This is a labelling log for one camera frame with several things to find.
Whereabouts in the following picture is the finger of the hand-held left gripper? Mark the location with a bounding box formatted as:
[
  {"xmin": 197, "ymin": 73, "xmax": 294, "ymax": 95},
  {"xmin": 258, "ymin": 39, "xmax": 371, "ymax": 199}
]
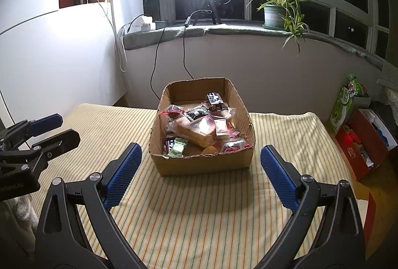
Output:
[
  {"xmin": 0, "ymin": 114, "xmax": 63, "ymax": 150},
  {"xmin": 0, "ymin": 129, "xmax": 81, "ymax": 178}
]

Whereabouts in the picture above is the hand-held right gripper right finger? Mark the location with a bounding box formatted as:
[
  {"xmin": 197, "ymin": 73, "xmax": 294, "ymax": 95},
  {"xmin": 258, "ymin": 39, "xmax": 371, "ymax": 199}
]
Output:
[{"xmin": 255, "ymin": 145, "xmax": 367, "ymax": 269}]

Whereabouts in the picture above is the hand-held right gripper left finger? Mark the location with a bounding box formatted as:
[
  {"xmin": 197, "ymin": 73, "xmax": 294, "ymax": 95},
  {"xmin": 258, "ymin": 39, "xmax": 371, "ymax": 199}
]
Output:
[{"xmin": 35, "ymin": 142, "xmax": 148, "ymax": 269}]

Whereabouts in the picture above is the clear red-edged snack packet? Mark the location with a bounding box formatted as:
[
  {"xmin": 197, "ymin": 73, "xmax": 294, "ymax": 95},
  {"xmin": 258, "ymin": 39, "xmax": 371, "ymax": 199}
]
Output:
[
  {"xmin": 158, "ymin": 105, "xmax": 185, "ymax": 120},
  {"xmin": 218, "ymin": 137, "xmax": 248, "ymax": 153}
]

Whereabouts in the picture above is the brown chocolate bar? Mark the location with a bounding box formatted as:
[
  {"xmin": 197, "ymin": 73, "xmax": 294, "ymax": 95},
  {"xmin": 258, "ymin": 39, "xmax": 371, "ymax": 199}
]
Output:
[
  {"xmin": 162, "ymin": 137, "xmax": 176, "ymax": 153},
  {"xmin": 205, "ymin": 92, "xmax": 227, "ymax": 112}
]

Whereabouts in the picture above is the green snack packet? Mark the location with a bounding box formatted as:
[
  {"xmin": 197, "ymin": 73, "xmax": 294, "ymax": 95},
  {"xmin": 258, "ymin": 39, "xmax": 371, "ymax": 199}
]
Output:
[{"xmin": 168, "ymin": 137, "xmax": 189, "ymax": 158}]

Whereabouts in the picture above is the pink candy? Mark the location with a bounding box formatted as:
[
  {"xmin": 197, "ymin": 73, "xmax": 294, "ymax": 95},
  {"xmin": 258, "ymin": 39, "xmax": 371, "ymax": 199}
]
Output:
[{"xmin": 214, "ymin": 118, "xmax": 229, "ymax": 136}]

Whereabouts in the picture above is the cardboard box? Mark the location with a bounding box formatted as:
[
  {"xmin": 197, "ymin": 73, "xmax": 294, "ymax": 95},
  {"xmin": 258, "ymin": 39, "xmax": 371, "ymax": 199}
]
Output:
[{"xmin": 149, "ymin": 77, "xmax": 256, "ymax": 177}]

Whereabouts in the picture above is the sliced bread packet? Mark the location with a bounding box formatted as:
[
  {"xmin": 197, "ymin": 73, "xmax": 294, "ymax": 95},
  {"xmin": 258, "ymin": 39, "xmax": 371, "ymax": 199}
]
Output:
[{"xmin": 172, "ymin": 117, "xmax": 216, "ymax": 148}]

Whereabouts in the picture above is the black candy wrapper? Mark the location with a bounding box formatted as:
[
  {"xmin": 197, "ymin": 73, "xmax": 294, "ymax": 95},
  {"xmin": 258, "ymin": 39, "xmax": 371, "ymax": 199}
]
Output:
[{"xmin": 183, "ymin": 105, "xmax": 209, "ymax": 120}]

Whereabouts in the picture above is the pale fuzzy cloth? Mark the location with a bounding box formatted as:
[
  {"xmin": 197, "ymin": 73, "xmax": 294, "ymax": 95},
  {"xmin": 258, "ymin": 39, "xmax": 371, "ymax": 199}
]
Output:
[{"xmin": 0, "ymin": 194, "xmax": 36, "ymax": 245}]

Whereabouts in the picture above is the red storage box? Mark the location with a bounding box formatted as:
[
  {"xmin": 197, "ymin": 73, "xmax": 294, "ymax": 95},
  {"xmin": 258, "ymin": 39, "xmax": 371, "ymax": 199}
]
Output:
[{"xmin": 335, "ymin": 107, "xmax": 398, "ymax": 181}]

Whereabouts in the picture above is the striped blanket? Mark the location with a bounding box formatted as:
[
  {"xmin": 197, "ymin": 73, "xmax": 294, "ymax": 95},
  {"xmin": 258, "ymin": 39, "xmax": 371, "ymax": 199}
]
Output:
[{"xmin": 29, "ymin": 103, "xmax": 370, "ymax": 269}]

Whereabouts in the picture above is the large green packet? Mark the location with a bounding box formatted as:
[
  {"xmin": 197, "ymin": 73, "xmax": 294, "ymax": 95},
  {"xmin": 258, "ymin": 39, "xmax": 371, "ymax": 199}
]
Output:
[{"xmin": 330, "ymin": 73, "xmax": 367, "ymax": 134}]

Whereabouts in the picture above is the white power strip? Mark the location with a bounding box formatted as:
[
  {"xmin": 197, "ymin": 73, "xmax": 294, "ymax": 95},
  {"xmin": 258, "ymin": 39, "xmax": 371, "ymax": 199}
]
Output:
[{"xmin": 129, "ymin": 16, "xmax": 156, "ymax": 33}]

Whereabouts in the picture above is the white lace cloth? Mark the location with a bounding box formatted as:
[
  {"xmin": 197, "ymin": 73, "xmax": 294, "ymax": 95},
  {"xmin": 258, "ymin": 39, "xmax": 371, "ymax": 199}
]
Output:
[{"xmin": 376, "ymin": 61, "xmax": 398, "ymax": 102}]

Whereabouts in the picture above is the potted spider plant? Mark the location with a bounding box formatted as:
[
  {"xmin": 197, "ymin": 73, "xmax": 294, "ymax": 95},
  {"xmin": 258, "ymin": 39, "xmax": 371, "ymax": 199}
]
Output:
[{"xmin": 244, "ymin": 0, "xmax": 310, "ymax": 55}]

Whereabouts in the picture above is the black tripod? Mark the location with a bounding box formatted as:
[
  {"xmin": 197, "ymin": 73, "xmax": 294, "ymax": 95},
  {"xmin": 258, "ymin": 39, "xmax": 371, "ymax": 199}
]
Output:
[{"xmin": 193, "ymin": 0, "xmax": 223, "ymax": 26}]

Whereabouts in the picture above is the white cable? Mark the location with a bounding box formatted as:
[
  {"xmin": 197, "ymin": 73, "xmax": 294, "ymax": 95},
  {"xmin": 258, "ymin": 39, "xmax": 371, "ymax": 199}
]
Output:
[{"xmin": 76, "ymin": 0, "xmax": 128, "ymax": 72}]

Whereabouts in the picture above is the black power cable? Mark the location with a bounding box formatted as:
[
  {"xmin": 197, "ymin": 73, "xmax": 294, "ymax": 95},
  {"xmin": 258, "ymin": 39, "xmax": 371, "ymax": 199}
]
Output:
[{"xmin": 150, "ymin": 28, "xmax": 165, "ymax": 102}]

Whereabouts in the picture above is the black cable with controller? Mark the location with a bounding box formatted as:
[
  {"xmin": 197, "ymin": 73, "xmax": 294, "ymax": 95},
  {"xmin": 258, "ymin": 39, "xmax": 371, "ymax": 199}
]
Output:
[{"xmin": 182, "ymin": 9, "xmax": 212, "ymax": 80}]

